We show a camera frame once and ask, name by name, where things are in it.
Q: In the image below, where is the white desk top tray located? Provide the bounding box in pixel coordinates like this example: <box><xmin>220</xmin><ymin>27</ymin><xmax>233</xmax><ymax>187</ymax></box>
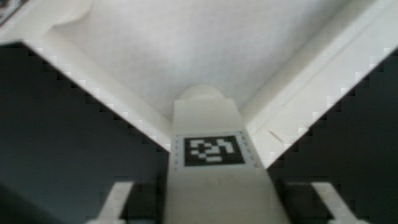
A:
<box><xmin>18</xmin><ymin>0</ymin><xmax>398</xmax><ymax>163</ymax></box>

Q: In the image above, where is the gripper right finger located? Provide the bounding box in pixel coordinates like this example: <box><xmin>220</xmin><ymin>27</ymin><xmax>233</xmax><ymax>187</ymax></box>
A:
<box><xmin>283</xmin><ymin>182</ymin><xmax>371</xmax><ymax>224</ymax></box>

